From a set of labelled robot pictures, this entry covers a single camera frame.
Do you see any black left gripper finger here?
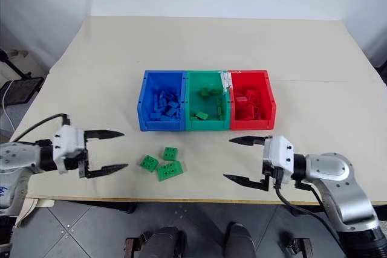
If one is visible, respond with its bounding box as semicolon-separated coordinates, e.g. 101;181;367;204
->
79;163;129;179
83;129;126;142

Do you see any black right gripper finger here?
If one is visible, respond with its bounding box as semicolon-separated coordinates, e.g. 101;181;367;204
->
223;173;270;193
228;135;270;147

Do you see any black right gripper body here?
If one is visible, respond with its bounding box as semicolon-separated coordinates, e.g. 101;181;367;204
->
261;156;284;185

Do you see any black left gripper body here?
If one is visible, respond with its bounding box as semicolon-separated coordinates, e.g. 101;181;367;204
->
65;140;91;172

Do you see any red plastic bin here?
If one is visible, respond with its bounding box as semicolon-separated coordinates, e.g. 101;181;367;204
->
228;69;278;131

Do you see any green plastic bin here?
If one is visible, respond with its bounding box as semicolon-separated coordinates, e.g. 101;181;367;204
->
183;70;232;132

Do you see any blue plastic bin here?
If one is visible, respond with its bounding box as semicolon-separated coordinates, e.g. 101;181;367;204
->
136;69;189;132

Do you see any small green building block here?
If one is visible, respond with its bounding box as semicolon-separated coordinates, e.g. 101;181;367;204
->
162;146;180;162
139;155;160;173

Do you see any dark rounded shape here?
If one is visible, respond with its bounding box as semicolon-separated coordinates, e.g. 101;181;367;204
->
224;222;255;258
150;225;187;258

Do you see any white tape strip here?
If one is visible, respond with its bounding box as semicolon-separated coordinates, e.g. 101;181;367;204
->
217;70;242;94

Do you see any beige cardboard piece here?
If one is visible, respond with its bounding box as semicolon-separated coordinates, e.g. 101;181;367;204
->
14;197;41;228

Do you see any large green building block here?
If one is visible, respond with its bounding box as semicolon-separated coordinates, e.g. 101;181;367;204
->
155;161;186;182

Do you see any black floor stand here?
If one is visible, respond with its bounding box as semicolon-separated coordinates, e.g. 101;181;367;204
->
0;48;45;107

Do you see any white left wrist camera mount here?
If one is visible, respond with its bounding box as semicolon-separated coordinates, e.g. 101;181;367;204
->
51;124;87;175

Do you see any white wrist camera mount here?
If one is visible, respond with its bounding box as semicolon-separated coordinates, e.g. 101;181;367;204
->
51;124;87;175
262;135;295;184

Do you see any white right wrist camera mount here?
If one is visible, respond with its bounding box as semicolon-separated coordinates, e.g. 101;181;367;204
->
262;135;295;184

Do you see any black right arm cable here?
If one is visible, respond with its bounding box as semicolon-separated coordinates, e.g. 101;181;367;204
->
273;176;344;242

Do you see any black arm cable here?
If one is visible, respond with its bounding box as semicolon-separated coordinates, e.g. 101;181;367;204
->
273;176;344;242
10;113;71;144

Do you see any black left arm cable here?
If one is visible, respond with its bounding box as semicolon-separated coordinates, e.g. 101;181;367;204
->
10;113;71;144

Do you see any rusty metal bracket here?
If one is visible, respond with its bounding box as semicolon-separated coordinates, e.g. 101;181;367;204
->
123;231;152;258
282;234;313;258

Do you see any white floor cable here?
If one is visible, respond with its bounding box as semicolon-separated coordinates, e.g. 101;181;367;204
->
1;79;15;129

